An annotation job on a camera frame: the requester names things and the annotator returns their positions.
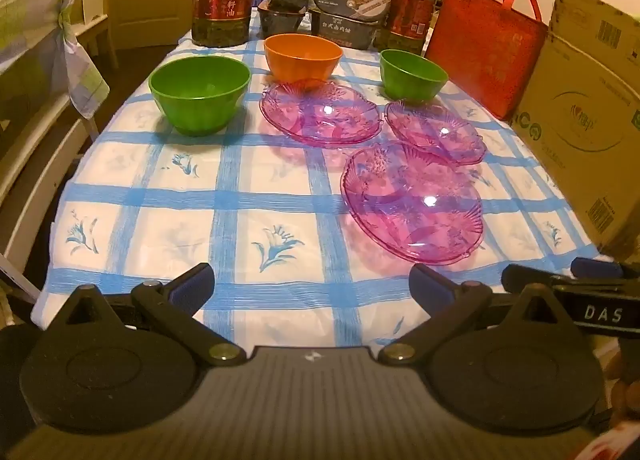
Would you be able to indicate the dark rectangular instant meal box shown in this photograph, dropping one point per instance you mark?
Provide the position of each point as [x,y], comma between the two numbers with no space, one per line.
[345,30]

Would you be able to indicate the small pink transparent plate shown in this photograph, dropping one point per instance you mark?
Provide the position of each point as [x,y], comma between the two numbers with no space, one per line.
[435,132]

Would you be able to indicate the small green bowl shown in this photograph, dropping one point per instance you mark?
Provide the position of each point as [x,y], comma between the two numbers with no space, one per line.
[412,75]

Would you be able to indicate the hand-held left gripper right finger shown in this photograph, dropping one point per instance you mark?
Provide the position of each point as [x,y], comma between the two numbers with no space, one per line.
[430,286]

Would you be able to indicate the person's right hand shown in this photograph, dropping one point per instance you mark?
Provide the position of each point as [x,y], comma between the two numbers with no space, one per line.
[625,385]

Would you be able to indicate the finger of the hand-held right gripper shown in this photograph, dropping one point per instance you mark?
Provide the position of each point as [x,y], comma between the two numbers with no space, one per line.
[525,276]
[597,268]

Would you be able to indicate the large pink transparent plate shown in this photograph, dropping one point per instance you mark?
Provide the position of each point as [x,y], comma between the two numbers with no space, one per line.
[320,112]
[410,205]

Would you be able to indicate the blue checkered floral tablecloth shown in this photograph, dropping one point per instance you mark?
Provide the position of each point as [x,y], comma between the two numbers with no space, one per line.
[250,205]

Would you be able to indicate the red tote bag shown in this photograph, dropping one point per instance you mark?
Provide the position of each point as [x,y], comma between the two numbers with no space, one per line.
[485,55]

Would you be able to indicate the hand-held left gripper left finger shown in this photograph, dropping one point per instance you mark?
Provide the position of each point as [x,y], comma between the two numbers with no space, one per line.
[192,286]

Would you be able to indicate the large green bowl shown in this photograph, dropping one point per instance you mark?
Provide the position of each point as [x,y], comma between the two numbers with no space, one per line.
[200,95]

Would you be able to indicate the white carved wooden chair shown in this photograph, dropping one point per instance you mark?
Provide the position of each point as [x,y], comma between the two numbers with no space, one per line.
[87,0]

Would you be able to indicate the orange bowl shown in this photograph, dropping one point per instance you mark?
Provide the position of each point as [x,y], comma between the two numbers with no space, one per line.
[300,59]

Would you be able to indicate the large printed cardboard box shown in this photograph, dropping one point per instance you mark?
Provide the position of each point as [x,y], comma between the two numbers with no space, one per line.
[585,130]

